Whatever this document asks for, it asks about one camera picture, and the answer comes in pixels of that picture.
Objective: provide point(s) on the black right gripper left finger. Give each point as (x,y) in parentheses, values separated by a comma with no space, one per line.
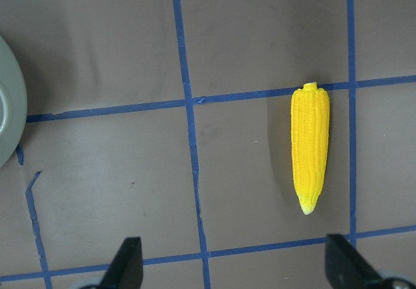
(126,269)

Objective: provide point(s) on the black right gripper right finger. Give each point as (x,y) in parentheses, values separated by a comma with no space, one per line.
(345,267)

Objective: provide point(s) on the yellow plastic corn cob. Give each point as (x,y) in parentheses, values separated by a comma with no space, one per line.
(310,123)

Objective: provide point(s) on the pale green electric pot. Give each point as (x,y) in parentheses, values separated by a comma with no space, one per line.
(13,102)

